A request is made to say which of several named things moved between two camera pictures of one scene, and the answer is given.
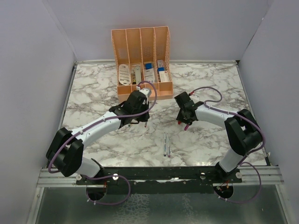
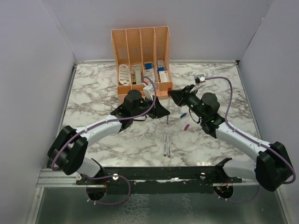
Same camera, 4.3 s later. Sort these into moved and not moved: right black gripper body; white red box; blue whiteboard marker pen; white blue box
Moved: right black gripper body
Not moved: white red box; blue whiteboard marker pen; white blue box
